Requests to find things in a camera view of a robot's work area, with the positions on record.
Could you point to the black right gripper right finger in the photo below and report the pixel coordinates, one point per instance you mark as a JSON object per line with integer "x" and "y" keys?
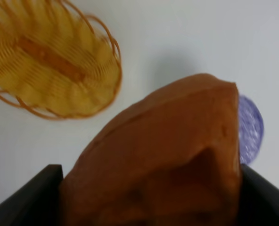
{"x": 259, "y": 200}

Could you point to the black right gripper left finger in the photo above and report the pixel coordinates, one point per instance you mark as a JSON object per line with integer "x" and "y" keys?
{"x": 36, "y": 203}

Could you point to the orange woven wicker basket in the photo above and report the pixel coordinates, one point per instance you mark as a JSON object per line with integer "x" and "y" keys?
{"x": 55, "y": 61}

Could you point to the orange waffle slice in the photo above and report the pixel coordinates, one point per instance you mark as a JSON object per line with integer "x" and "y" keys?
{"x": 171, "y": 159}

